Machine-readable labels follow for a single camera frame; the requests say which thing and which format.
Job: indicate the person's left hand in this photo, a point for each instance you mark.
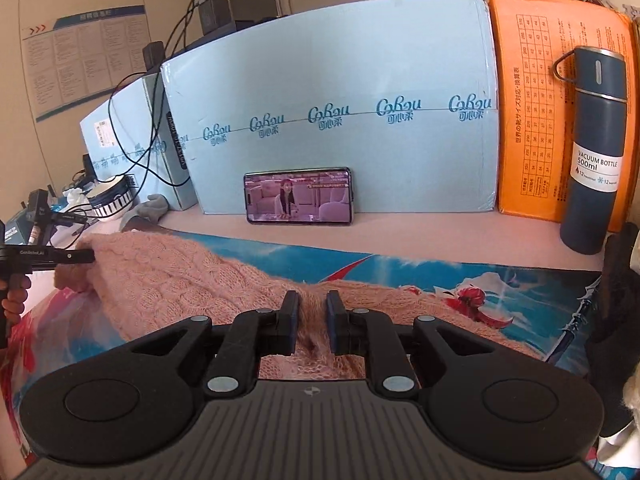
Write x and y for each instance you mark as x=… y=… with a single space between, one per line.
x=17 y=295

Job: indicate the light blue box white label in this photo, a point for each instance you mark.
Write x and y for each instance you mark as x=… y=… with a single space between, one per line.
x=135 y=130

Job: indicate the printed desk mat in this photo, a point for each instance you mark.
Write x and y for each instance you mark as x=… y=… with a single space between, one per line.
x=425 y=270

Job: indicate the black stand device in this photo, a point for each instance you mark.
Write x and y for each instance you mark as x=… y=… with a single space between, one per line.
x=37 y=207

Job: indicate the large light blue cardboard box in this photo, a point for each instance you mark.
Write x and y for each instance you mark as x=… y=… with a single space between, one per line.
x=325 y=85

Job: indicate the orange cardboard box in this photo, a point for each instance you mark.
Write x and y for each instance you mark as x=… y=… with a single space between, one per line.
x=530 y=110

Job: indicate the pink knitted sweater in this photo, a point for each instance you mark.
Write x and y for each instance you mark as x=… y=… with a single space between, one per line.
x=175 y=280

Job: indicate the dark grey desk partition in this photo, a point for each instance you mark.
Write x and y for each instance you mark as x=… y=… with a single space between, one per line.
x=245 y=26

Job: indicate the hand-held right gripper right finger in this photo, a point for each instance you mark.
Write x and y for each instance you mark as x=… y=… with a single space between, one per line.
x=331 y=320

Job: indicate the small blue carton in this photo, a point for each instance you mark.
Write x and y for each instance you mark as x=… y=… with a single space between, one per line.
x=17 y=227

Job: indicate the dark grey adapter block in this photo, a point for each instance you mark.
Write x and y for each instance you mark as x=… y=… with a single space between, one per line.
x=216 y=15

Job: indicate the white crumpled tissue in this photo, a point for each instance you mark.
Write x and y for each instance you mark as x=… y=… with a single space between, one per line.
x=77 y=195

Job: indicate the white mug dark key print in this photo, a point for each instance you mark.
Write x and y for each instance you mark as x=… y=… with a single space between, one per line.
x=112 y=201

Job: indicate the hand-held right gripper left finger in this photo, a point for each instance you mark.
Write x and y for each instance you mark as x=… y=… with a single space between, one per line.
x=294 y=320

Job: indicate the black smartphone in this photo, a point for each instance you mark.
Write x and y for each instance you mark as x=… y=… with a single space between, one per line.
x=300 y=195

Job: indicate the blue vacuum bottle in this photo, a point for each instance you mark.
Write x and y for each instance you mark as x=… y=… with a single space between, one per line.
x=595 y=125

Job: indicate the black box device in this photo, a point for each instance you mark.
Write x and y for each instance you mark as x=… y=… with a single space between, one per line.
x=155 y=57

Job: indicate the wall poster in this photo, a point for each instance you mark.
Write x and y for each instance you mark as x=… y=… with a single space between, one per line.
x=85 y=60

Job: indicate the grey cloth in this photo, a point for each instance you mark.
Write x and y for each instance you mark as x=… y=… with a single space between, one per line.
x=152 y=207

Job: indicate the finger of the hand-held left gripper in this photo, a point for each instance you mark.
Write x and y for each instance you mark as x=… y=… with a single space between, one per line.
x=72 y=256

